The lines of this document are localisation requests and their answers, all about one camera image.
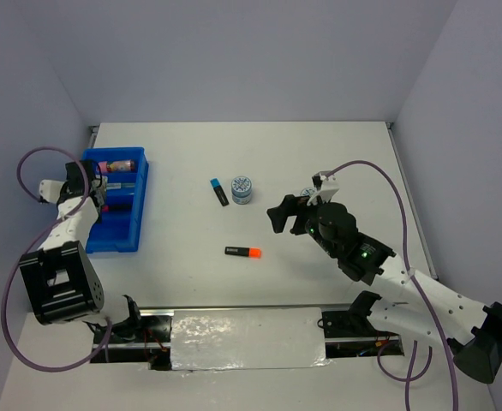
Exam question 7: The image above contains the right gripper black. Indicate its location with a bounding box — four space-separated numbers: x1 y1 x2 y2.
267 190 339 258

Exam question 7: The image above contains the blue slim pen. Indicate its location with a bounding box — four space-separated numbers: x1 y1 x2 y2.
106 182 135 190

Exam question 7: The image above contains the pink cap black highlighter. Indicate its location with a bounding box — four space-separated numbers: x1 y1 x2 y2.
101 204 132 213

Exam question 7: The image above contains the pink cap pencil tube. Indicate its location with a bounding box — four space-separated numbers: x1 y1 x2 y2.
98 159 137 174

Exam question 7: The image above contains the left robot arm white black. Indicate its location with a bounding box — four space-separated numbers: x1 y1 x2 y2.
18 150 148 332

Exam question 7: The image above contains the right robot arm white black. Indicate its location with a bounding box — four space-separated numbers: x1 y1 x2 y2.
267 194 502 384

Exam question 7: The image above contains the blue paint jar right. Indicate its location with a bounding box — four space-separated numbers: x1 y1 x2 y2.
300 188 315 198

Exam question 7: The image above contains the blue paint jar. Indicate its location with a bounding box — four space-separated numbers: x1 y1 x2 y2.
300 188 315 198
230 176 253 205

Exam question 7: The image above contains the orange cap black highlighter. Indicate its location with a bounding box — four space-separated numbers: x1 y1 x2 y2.
224 247 262 259

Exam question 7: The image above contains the blue paint jar left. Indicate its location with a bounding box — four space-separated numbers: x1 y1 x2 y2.
230 176 253 205

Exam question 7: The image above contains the blue compartment bin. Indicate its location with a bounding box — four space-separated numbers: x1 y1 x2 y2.
82 146 149 253

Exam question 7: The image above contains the blue cap black highlighter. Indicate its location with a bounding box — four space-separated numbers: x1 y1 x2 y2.
210 178 229 206

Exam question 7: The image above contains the silver foil plate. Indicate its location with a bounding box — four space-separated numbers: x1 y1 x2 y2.
170 307 328 371

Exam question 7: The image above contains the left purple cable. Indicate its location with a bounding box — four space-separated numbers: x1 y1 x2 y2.
0 146 114 372

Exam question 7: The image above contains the purple cable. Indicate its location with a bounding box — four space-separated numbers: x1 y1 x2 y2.
326 160 460 411
0 146 114 372

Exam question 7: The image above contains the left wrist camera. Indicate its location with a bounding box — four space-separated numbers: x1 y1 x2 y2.
38 179 68 205

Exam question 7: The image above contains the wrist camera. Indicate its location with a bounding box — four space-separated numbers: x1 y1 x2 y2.
307 171 339 206
38 179 68 205

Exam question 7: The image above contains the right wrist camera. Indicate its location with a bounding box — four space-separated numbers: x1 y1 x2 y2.
307 171 339 206

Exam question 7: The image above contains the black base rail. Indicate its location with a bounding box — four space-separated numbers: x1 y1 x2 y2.
94 304 403 372

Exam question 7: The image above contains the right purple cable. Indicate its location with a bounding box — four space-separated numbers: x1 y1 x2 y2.
326 160 460 411

